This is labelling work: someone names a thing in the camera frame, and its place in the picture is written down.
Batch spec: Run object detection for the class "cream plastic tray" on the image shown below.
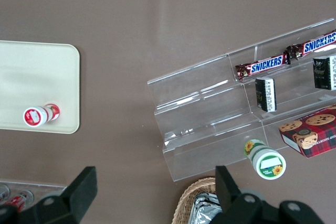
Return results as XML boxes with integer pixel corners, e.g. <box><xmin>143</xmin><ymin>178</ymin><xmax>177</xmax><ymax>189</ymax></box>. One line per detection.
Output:
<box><xmin>0</xmin><ymin>40</ymin><xmax>80</xmax><ymax>134</ymax></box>

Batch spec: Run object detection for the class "silver foil wrapped sandwich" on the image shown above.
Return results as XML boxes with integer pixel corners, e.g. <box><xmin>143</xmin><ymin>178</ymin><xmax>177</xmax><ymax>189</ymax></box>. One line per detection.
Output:
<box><xmin>188</xmin><ymin>192</ymin><xmax>223</xmax><ymax>224</ymax></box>

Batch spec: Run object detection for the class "large black white box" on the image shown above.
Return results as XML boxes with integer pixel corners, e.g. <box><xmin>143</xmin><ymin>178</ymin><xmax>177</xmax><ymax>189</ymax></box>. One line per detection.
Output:
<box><xmin>312</xmin><ymin>55</ymin><xmax>336</xmax><ymax>91</ymax></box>

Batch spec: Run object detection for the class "red plaid cookie box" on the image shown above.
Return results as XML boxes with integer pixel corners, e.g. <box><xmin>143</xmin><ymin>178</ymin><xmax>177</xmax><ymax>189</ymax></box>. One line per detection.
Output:
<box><xmin>278</xmin><ymin>104</ymin><xmax>336</xmax><ymax>158</ymax></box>

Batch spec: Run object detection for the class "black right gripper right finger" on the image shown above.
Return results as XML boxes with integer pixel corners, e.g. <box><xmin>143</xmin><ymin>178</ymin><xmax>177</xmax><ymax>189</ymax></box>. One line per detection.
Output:
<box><xmin>207</xmin><ymin>165</ymin><xmax>324</xmax><ymax>224</ymax></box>

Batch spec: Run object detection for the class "clear acrylic tiered shelf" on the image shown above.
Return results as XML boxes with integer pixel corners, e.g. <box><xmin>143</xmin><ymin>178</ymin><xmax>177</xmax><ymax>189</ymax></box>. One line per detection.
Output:
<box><xmin>146</xmin><ymin>18</ymin><xmax>336</xmax><ymax>182</ymax></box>

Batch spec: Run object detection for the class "clear acrylic can rack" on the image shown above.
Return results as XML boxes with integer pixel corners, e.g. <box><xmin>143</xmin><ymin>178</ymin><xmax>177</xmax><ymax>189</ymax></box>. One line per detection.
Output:
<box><xmin>0</xmin><ymin>179</ymin><xmax>68</xmax><ymax>206</ymax></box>

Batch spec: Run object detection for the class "small black white box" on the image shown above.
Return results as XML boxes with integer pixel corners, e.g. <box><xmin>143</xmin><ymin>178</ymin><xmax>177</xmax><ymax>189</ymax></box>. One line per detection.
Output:
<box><xmin>255</xmin><ymin>77</ymin><xmax>277</xmax><ymax>113</ymax></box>

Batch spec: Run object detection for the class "green sunflower yogurt bottle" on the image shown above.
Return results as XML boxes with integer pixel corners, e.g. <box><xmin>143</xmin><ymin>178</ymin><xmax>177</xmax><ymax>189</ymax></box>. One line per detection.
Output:
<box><xmin>244</xmin><ymin>138</ymin><xmax>287</xmax><ymax>180</ymax></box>

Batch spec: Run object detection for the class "woven wicker basket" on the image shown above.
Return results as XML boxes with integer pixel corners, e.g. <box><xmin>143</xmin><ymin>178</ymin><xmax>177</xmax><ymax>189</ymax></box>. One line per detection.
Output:
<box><xmin>171</xmin><ymin>177</ymin><xmax>217</xmax><ymax>224</ymax></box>

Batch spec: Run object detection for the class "red labelled yogurt bottle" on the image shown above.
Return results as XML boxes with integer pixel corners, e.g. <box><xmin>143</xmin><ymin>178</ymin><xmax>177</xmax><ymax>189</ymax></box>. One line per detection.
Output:
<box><xmin>23</xmin><ymin>103</ymin><xmax>61</xmax><ymax>128</ymax></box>

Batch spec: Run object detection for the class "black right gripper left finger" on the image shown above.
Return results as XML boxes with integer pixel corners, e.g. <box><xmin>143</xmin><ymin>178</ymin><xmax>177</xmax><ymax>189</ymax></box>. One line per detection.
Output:
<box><xmin>0</xmin><ymin>166</ymin><xmax>98</xmax><ymax>224</ymax></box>

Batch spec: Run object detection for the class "Snickers chocolate bar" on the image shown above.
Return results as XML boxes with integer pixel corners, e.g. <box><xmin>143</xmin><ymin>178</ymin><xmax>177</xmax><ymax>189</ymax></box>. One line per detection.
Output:
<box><xmin>235</xmin><ymin>54</ymin><xmax>291</xmax><ymax>82</ymax></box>
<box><xmin>285</xmin><ymin>29</ymin><xmax>336</xmax><ymax>62</ymax></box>

